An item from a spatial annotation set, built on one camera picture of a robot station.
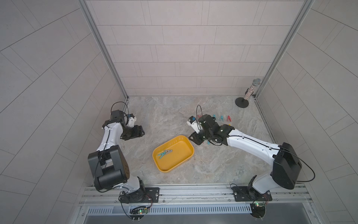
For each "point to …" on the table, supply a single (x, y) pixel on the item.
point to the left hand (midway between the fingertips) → (140, 130)
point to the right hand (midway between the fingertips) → (190, 136)
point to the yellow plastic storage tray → (182, 150)
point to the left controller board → (138, 213)
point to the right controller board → (258, 210)
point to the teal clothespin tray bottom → (161, 155)
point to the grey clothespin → (168, 151)
